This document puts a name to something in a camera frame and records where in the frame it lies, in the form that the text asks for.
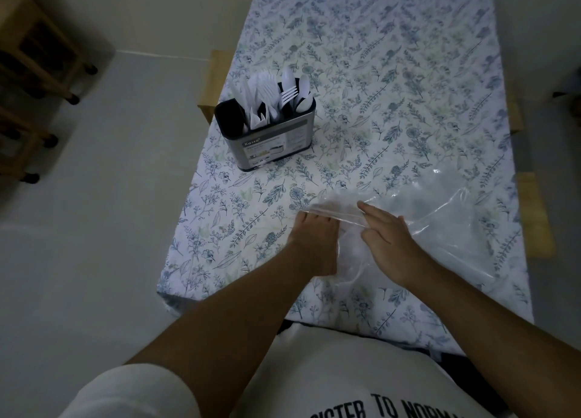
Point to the person's right forearm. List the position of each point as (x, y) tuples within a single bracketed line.
[(490, 331)]

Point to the person's left hand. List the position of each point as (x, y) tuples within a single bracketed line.
[(315, 245)]

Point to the steel cutlery caddy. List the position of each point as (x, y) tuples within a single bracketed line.
[(277, 150)]

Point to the bunch of white plastic cutlery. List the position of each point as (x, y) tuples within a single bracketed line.
[(261, 86)]

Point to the wooden stool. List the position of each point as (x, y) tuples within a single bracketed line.
[(535, 218), (215, 81), (18, 120), (13, 13)]

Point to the clear plastic bag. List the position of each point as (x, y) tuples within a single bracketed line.
[(445, 213)]

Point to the person's right hand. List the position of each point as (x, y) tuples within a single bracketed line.
[(395, 249)]

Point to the blue floral tablecloth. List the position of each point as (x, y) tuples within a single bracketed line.
[(386, 68)]

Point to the person's left forearm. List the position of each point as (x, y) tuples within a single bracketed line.
[(236, 331)]

